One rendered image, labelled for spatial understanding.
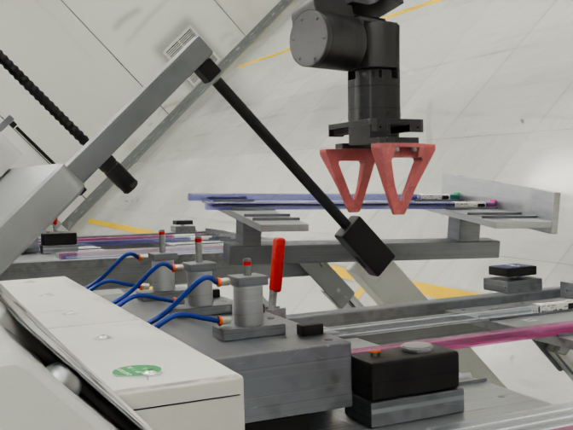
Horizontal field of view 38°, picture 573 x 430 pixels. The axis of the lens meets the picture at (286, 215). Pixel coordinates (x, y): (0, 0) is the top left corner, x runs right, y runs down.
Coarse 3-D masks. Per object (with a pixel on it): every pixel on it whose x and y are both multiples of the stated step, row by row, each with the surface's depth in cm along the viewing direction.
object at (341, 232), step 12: (348, 228) 61; (360, 228) 62; (348, 240) 61; (360, 240) 62; (372, 240) 62; (360, 252) 62; (372, 252) 62; (384, 252) 63; (372, 264) 62; (384, 264) 63
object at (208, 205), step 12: (216, 204) 127; (228, 204) 128; (240, 204) 129; (252, 204) 129; (264, 204) 130; (276, 204) 131; (288, 204) 131; (300, 204) 132; (312, 204) 132; (336, 204) 134; (372, 204) 136; (384, 204) 137; (420, 204) 139; (432, 204) 139; (444, 204) 140; (492, 204) 143
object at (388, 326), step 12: (456, 312) 98; (468, 312) 98; (480, 312) 98; (492, 312) 99; (504, 312) 100; (516, 312) 100; (528, 312) 101; (360, 324) 92; (372, 324) 92; (384, 324) 93; (396, 324) 93; (408, 324) 94; (420, 324) 95; (432, 324) 95; (444, 324) 96
